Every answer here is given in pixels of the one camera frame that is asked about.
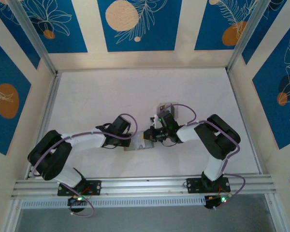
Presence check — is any grey leather card holder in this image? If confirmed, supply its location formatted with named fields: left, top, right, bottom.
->
left=123, top=130, right=156, bottom=152

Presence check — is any black left controller board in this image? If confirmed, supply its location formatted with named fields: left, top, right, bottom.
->
left=67, top=195, right=88, bottom=214

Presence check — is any black controller board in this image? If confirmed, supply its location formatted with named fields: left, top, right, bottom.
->
left=204, top=194, right=230, bottom=211
left=67, top=195, right=88, bottom=214

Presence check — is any black right controller board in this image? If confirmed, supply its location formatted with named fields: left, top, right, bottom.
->
left=204, top=194, right=230, bottom=211

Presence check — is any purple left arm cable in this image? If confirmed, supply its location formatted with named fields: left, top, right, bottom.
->
left=30, top=113, right=138, bottom=218

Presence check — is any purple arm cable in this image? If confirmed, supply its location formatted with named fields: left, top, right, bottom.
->
left=170, top=103, right=247, bottom=211
left=30, top=113, right=138, bottom=218

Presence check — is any aluminium front rail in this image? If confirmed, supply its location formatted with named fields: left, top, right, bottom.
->
left=11, top=173, right=278, bottom=201

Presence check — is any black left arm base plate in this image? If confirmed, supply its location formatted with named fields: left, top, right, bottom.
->
left=57, top=180, right=102, bottom=197

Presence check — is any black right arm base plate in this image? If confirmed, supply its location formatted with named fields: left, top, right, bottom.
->
left=186, top=177, right=231, bottom=194

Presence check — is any white slotted cable duct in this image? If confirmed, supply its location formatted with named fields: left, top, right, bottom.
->
left=20, top=195, right=206, bottom=210

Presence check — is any aluminium side rail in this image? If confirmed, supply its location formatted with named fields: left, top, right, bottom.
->
left=226, top=69, right=263, bottom=175
left=26, top=71, right=63, bottom=180

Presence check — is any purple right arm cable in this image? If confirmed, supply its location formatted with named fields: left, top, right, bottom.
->
left=170, top=103, right=247, bottom=211

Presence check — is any blue floral wall panel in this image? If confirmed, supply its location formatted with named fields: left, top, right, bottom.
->
left=252, top=14, right=290, bottom=150
left=97, top=0, right=184, bottom=52
left=0, top=0, right=41, bottom=70
left=0, top=33, right=32, bottom=156
left=194, top=0, right=258, bottom=51
left=16, top=0, right=88, bottom=54
left=241, top=0, right=288, bottom=65

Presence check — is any aluminium frame post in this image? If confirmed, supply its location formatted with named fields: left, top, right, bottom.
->
left=8, top=0, right=60, bottom=76
left=226, top=0, right=266, bottom=73

